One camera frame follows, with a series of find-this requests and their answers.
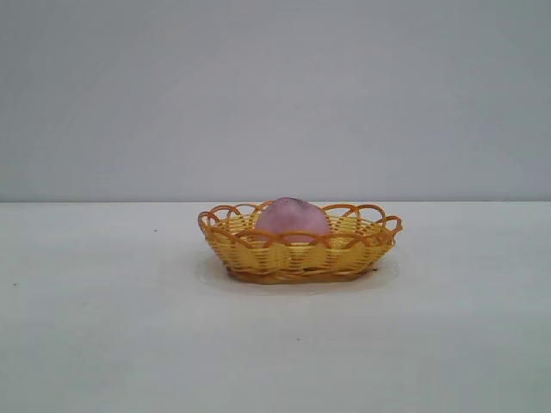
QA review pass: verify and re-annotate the pink foam peach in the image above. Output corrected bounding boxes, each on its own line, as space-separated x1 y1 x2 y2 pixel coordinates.
253 196 332 247

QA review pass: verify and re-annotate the yellow woven plastic basket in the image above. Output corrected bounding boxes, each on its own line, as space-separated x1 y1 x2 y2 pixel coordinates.
196 201 406 287

